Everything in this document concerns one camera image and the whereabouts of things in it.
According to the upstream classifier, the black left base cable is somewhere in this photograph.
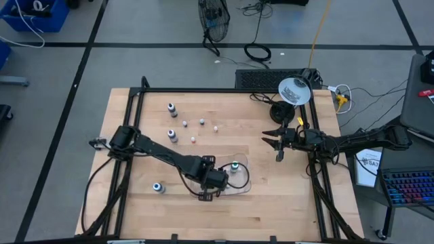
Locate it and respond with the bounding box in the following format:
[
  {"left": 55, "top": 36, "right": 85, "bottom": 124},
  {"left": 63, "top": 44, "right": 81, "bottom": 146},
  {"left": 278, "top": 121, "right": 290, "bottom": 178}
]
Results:
[{"left": 80, "top": 155, "right": 115, "bottom": 235}]

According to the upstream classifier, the small black clamp bracket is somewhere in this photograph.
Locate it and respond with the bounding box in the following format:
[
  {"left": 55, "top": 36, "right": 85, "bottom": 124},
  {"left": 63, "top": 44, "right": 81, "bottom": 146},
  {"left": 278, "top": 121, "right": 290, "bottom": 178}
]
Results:
[{"left": 89, "top": 137, "right": 108, "bottom": 150}]

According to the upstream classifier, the dark grey desk cart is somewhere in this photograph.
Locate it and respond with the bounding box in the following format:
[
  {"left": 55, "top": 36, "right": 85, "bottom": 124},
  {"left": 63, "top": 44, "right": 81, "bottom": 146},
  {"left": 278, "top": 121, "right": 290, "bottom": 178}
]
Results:
[{"left": 345, "top": 117, "right": 434, "bottom": 240}]

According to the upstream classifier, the thin black floor cable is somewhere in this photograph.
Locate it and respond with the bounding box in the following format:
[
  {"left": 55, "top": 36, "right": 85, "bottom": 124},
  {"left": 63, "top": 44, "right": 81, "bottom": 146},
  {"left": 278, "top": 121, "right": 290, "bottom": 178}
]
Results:
[{"left": 239, "top": 0, "right": 275, "bottom": 45}]

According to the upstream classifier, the black floor box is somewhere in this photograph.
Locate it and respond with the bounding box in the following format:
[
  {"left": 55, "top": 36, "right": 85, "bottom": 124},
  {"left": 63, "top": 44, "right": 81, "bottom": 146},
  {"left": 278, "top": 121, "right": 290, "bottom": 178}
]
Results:
[{"left": 269, "top": 0, "right": 310, "bottom": 7}]

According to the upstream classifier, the clear plastic bin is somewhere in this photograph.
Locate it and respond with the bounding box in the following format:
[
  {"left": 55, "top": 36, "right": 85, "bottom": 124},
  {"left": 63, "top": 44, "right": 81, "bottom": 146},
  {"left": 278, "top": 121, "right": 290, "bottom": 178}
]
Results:
[{"left": 188, "top": 154, "right": 252, "bottom": 197}]

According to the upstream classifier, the black floor fan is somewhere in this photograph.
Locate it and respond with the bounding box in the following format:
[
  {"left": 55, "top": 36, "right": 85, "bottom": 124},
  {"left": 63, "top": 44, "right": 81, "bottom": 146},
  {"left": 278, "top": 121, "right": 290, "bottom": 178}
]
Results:
[{"left": 197, "top": 0, "right": 232, "bottom": 58}]

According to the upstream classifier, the grey side table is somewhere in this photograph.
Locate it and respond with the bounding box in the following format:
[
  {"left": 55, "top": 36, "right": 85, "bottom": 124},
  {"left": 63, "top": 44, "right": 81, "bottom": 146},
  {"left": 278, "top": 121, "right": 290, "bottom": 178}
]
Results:
[{"left": 399, "top": 53, "right": 434, "bottom": 140}]

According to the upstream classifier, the black lamp cable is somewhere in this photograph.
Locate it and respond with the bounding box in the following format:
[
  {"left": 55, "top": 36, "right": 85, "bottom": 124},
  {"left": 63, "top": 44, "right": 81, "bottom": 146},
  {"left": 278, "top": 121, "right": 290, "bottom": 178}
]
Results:
[{"left": 249, "top": 91, "right": 284, "bottom": 106}]

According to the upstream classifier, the desk lamp with white shade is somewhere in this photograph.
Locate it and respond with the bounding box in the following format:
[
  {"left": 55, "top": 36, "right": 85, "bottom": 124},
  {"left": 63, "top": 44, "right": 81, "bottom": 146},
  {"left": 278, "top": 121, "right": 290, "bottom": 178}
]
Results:
[{"left": 269, "top": 75, "right": 313, "bottom": 125}]

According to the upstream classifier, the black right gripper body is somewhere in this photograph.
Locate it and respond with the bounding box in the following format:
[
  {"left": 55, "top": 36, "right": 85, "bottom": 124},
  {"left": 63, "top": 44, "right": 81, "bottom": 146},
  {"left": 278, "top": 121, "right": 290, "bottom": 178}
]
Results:
[{"left": 276, "top": 127, "right": 299, "bottom": 163}]

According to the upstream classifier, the backlit rainbow keyboard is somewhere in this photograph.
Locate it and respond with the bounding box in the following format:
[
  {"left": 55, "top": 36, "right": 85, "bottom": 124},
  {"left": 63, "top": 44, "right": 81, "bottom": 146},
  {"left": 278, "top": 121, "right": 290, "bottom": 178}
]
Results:
[{"left": 378, "top": 167, "right": 434, "bottom": 208}]

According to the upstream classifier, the large blue storage bin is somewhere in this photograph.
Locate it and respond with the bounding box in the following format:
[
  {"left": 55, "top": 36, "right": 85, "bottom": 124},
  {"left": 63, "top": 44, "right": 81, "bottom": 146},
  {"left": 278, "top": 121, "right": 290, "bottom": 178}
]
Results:
[{"left": 0, "top": 0, "right": 71, "bottom": 34}]

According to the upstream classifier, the yellow floor cable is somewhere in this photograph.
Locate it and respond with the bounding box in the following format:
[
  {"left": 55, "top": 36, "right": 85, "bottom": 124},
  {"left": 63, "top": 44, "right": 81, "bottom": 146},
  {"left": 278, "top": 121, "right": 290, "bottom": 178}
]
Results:
[{"left": 307, "top": 0, "right": 332, "bottom": 70}]

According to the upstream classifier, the white floor cable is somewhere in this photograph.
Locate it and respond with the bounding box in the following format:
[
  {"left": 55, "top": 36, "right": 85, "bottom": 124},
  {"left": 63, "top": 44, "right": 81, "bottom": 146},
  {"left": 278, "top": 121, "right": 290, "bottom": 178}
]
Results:
[{"left": 0, "top": 0, "right": 47, "bottom": 49}]

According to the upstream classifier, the white power cable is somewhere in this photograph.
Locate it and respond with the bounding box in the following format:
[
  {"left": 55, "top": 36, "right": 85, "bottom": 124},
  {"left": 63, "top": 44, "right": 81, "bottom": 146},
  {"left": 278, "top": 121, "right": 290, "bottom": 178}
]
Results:
[{"left": 325, "top": 83, "right": 353, "bottom": 115}]

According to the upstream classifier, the grey metal bar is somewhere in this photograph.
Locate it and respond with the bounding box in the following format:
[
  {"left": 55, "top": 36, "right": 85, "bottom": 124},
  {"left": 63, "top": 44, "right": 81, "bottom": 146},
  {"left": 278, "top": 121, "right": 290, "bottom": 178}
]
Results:
[{"left": 0, "top": 75, "right": 31, "bottom": 87}]

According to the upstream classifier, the white printed paper sheet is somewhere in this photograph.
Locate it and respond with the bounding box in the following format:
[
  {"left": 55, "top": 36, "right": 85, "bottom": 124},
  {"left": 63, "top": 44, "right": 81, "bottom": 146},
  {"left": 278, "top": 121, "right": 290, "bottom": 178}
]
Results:
[{"left": 355, "top": 148, "right": 383, "bottom": 188}]

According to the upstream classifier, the black aluminium rig frame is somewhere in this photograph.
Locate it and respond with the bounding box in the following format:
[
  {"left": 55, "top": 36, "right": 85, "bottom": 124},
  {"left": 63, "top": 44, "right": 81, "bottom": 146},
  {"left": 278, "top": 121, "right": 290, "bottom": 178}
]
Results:
[{"left": 75, "top": 76, "right": 366, "bottom": 242}]

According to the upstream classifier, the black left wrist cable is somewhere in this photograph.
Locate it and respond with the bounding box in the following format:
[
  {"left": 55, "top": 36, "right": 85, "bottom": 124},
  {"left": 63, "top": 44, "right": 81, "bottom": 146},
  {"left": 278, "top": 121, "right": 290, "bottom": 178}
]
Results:
[{"left": 176, "top": 161, "right": 251, "bottom": 198}]

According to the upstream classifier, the black computer case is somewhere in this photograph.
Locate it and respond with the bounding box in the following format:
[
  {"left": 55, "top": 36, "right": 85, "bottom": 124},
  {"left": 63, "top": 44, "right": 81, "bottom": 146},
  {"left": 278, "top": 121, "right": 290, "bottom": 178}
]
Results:
[{"left": 235, "top": 68, "right": 322, "bottom": 91}]

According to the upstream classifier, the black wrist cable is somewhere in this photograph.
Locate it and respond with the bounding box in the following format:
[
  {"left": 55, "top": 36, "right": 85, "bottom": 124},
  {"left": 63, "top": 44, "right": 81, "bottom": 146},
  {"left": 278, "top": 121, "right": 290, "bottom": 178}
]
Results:
[
  {"left": 176, "top": 161, "right": 251, "bottom": 198},
  {"left": 304, "top": 130, "right": 341, "bottom": 178}
]

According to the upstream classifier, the coiled black cable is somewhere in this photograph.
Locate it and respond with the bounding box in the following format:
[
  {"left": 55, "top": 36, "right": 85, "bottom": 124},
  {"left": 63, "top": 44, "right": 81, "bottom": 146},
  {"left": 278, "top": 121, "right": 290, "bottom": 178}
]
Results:
[{"left": 243, "top": 43, "right": 273, "bottom": 63}]

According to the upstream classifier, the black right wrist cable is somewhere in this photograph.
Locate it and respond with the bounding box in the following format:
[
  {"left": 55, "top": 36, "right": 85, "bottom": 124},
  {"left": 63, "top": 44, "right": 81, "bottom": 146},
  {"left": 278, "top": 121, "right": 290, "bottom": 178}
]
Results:
[{"left": 304, "top": 130, "right": 341, "bottom": 178}]

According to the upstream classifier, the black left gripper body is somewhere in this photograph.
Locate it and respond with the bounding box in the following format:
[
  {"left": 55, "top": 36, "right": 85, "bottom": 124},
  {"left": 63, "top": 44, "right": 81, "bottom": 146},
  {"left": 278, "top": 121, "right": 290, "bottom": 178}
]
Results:
[{"left": 198, "top": 155, "right": 218, "bottom": 203}]

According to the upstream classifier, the black desktop device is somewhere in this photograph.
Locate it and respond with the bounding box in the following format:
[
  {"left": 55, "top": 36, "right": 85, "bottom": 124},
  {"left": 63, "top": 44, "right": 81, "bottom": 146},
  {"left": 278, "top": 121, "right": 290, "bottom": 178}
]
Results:
[{"left": 420, "top": 49, "right": 434, "bottom": 85}]

